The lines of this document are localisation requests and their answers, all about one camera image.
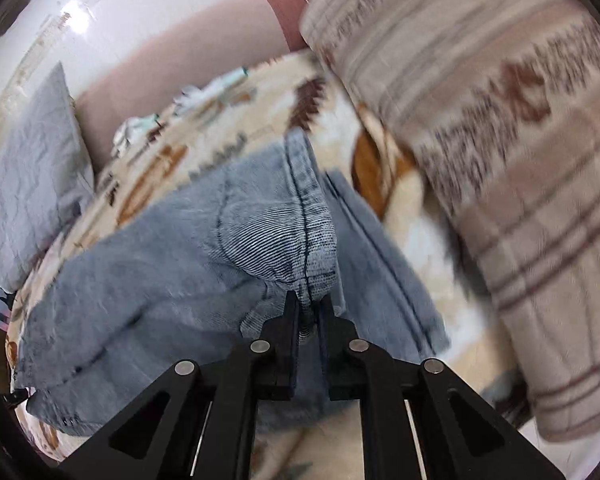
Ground grey quilted pillow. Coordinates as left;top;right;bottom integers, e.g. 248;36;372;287
0;62;97;293

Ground white teal crumpled cloth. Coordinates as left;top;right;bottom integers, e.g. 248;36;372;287
172;67;253;116
111;115;161;158

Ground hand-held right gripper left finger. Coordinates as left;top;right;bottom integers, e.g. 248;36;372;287
57;290;300;480

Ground leaf printed beige blanket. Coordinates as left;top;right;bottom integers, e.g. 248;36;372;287
5;50;531;480

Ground blue denim pants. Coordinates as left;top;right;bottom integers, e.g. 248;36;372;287
12;127;451;436

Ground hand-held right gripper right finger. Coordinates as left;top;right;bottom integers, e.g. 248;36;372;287
318;297;567;480

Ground striped beige patterned cushion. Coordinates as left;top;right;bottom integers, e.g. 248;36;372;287
300;0;600;443

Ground reddish brown sofa armrest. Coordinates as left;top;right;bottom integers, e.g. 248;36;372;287
257;0;311;53

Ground pink sofa backrest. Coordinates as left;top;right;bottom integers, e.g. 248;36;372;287
75;0;301;171

